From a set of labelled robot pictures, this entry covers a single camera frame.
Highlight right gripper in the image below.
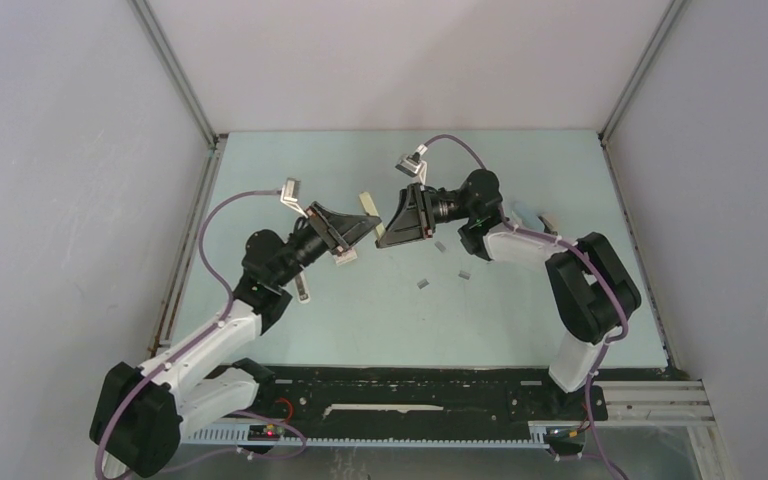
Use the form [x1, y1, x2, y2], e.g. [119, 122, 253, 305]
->
[376, 183, 475, 249]

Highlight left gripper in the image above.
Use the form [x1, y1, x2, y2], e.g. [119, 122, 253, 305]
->
[273, 202, 380, 287]

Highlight olive green stapler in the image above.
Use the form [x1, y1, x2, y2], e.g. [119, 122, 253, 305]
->
[358, 191, 385, 240]

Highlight light blue stapler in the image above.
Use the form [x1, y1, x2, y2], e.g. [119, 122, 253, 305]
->
[511, 201, 545, 231]

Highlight beige brown stapler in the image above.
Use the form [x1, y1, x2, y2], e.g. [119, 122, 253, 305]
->
[538, 214, 559, 235]

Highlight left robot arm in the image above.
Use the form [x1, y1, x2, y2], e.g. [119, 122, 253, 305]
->
[89, 202, 381, 477]

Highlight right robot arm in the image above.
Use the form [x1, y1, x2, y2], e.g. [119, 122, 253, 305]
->
[376, 169, 642, 418]

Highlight white staple box sleeve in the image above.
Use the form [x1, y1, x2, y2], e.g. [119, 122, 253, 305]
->
[333, 249, 358, 266]

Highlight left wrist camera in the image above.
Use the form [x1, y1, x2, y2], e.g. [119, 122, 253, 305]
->
[280, 177, 308, 218]

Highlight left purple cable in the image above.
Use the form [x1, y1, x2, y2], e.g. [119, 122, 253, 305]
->
[94, 190, 309, 480]

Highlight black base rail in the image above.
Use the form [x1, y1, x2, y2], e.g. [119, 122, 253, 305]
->
[214, 361, 611, 444]

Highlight left aluminium frame post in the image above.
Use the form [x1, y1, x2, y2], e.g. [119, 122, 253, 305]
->
[128, 0, 219, 149]

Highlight aluminium frame post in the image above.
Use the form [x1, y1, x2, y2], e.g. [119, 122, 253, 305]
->
[599, 0, 691, 147]
[128, 0, 219, 149]

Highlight right aluminium frame post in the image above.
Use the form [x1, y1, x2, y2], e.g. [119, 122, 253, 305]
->
[599, 0, 691, 147]

